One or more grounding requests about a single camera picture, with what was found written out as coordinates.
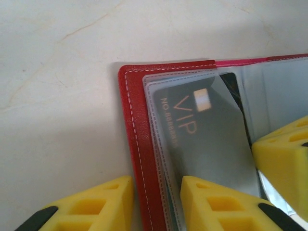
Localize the black VIP card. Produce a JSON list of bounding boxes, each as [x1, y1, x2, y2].
[[153, 71, 262, 200]]

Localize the red leather card holder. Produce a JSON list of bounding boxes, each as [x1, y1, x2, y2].
[[117, 53, 308, 231]]

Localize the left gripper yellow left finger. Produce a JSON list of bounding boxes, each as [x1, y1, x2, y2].
[[14, 175, 134, 231]]

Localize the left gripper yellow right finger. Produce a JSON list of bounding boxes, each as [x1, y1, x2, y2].
[[180, 176, 308, 231]]

